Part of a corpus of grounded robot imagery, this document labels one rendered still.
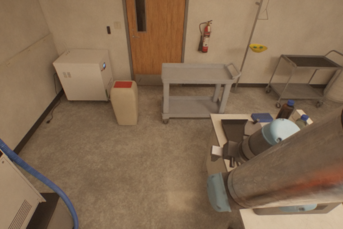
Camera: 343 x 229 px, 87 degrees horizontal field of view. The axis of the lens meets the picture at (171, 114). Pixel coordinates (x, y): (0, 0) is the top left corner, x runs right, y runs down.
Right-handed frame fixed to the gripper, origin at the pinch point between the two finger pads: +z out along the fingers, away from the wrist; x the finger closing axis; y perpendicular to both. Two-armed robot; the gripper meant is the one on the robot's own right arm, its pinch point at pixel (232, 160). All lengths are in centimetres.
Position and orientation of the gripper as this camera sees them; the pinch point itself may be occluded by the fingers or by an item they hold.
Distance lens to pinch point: 73.6
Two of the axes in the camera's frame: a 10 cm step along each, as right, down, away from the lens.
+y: -1.9, 8.8, -4.4
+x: 9.8, 2.1, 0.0
